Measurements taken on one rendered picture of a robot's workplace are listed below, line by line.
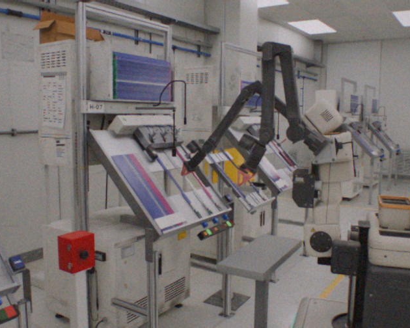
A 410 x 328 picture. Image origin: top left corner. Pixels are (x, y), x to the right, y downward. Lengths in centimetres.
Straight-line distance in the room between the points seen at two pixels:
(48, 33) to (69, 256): 137
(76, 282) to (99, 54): 123
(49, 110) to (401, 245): 198
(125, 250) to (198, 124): 159
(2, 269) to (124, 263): 93
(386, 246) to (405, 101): 796
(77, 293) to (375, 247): 130
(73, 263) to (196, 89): 216
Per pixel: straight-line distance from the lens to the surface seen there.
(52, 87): 258
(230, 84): 358
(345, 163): 200
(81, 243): 190
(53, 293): 287
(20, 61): 387
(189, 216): 233
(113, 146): 237
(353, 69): 999
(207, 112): 357
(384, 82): 982
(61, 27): 266
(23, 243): 399
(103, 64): 243
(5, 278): 161
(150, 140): 250
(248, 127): 373
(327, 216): 202
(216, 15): 592
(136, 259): 248
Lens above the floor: 131
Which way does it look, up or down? 7 degrees down
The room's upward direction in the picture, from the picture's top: 1 degrees clockwise
